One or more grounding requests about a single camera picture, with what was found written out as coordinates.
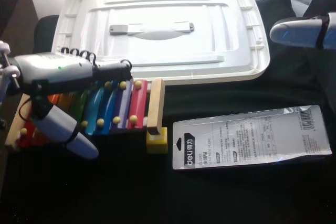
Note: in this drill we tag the yellow wooden letter block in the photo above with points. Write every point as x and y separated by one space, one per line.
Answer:
157 142

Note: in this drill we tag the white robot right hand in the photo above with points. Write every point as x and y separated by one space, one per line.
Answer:
296 33

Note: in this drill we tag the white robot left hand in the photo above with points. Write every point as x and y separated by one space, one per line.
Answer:
52 72

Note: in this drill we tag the white plastic box lid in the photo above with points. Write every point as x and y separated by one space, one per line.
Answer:
162 6

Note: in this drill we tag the rainbow wooden toy xylophone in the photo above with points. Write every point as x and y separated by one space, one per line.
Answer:
118 108

